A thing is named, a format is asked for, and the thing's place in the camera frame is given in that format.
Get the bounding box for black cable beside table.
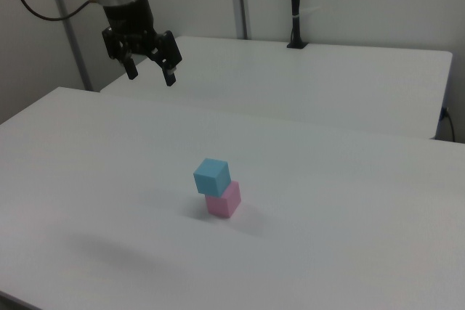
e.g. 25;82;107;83
441;106;456;142

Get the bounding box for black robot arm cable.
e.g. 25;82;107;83
16;0;97;21

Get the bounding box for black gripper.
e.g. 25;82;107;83
102;0;183;88

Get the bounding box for pink cube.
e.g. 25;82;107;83
204;180;243;219

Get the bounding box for blue cube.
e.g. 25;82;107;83
193;158;233;197

